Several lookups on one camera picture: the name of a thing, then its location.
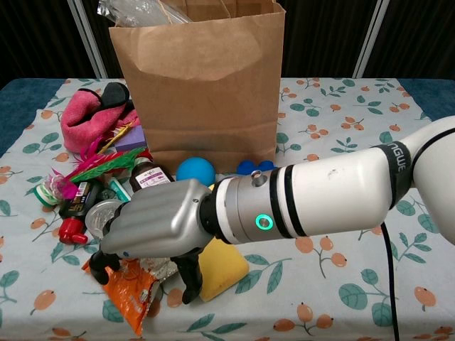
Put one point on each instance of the brown bottle purple label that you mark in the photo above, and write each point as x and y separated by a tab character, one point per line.
149	175

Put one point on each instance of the black object on cloth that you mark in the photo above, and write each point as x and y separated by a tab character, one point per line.
113	94

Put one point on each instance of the blue table cover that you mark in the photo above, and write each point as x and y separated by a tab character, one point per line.
21	103

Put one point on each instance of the blue ball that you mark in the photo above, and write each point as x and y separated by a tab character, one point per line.
195	170

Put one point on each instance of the brown paper bag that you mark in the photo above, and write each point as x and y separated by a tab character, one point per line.
202	106

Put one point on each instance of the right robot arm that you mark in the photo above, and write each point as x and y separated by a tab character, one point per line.
320	195

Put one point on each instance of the floral tablecloth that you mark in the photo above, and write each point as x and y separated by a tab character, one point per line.
337	106

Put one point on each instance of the green white tube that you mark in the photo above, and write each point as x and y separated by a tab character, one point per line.
119	190

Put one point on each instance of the purple foam block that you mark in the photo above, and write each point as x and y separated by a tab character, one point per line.
133	139

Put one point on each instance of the pink towel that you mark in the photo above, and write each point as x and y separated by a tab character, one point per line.
81	120

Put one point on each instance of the orange snack packet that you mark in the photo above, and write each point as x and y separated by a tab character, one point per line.
128	302

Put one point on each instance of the black bottle red cap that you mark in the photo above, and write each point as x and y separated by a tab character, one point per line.
78	206

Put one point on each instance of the black pleated curtain panel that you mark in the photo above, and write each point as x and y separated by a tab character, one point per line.
320	42
35	35
419	39
101	49

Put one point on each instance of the small dark grey disc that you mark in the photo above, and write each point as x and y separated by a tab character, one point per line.
107	194

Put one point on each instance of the blue toy brick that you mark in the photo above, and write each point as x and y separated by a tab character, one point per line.
256	167

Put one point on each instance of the yellow sponge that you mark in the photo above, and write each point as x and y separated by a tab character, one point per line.
224	270

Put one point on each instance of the colourful feather shuttlecock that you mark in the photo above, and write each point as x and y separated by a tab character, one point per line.
99	165

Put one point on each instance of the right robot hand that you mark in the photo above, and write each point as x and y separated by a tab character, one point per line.
153	220

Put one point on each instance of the white partition post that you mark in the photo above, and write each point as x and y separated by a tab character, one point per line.
89	42
369	39

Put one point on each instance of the clear plastic cup sleeve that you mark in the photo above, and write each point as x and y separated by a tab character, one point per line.
135	10

